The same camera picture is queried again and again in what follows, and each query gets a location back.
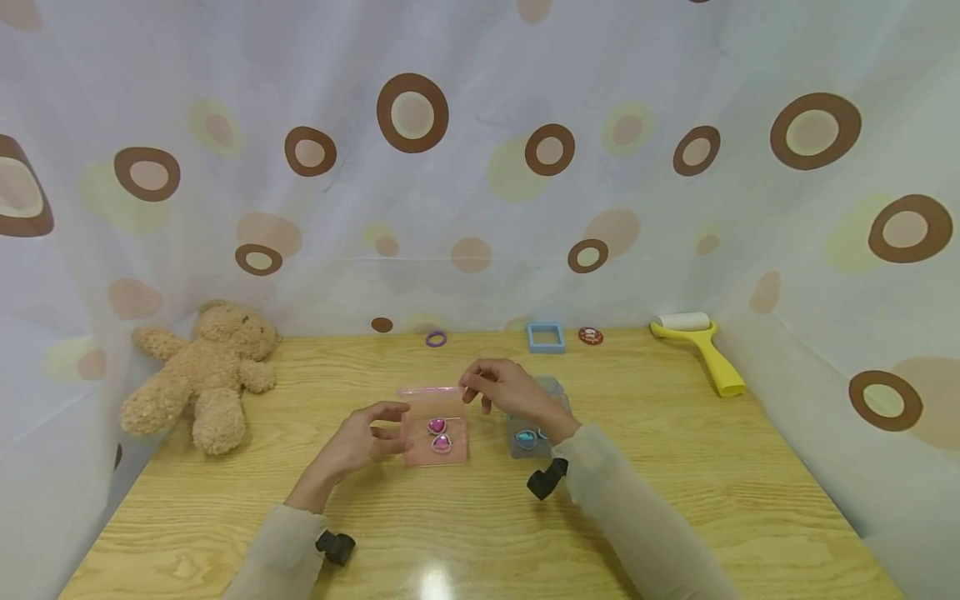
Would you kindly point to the person's right hand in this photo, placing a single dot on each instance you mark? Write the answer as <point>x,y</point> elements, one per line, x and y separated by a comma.
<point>517,392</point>

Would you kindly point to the person's left hand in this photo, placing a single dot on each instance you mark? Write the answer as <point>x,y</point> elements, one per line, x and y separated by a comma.
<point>352,446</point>

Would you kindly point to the person's left index finger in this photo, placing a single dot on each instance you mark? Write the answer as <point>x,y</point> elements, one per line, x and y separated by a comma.
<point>386,410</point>

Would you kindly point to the person's right fingers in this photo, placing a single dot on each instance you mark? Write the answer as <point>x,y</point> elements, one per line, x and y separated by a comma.
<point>474,380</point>

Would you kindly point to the person's right thumb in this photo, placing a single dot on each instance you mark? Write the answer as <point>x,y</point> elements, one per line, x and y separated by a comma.
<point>487,402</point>

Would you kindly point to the person's left thumb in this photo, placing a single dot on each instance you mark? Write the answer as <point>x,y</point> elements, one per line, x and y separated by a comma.
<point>394,446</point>

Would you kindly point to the pink clear zip bag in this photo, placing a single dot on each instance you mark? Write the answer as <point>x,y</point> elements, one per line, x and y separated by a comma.
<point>442,408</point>

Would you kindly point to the person's right forearm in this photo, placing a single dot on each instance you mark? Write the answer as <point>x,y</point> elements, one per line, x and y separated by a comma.
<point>637,517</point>

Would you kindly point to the person's left forearm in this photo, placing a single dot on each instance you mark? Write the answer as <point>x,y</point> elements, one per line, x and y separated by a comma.
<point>281,546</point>

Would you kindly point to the clear plastic box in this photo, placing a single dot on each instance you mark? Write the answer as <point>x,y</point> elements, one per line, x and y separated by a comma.
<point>525,429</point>

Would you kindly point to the pink heart gem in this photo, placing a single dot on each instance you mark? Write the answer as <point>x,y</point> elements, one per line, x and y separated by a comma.
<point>442,444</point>
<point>436,426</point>

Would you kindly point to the blue heart gem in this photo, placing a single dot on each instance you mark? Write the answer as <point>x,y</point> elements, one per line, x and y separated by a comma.
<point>526,439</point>

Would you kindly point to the black wrist band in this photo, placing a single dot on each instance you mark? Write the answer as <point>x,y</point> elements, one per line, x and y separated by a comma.
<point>335,547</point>
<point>547,479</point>

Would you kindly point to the red round badge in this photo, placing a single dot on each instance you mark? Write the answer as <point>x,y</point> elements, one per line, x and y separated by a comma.
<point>590,336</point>

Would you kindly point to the brown teddy bear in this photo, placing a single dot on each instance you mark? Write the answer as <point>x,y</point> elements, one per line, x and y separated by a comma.
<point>206,375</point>

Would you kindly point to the yellow lint roller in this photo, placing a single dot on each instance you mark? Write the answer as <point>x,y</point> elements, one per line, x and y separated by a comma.
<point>701,350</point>

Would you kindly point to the blue square frame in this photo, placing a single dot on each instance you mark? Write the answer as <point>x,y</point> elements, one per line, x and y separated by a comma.
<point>546,337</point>

